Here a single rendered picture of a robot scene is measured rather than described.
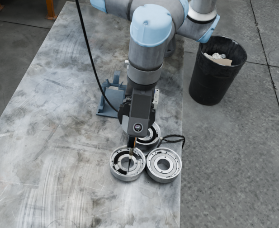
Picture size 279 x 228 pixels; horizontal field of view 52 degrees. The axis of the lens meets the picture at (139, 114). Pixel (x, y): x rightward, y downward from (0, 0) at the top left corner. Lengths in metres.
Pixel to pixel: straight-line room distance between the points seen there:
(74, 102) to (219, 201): 1.13
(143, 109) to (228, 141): 1.49
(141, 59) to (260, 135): 1.74
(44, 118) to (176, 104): 0.47
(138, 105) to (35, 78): 0.58
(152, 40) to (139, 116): 0.18
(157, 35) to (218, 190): 1.43
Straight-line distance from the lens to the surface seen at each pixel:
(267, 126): 2.31
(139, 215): 0.81
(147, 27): 0.53
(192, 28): 1.12
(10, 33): 2.80
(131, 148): 0.79
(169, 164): 0.87
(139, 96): 0.63
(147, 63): 0.57
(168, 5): 0.63
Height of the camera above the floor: 1.56
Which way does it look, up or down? 50 degrees down
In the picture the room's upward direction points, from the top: 10 degrees clockwise
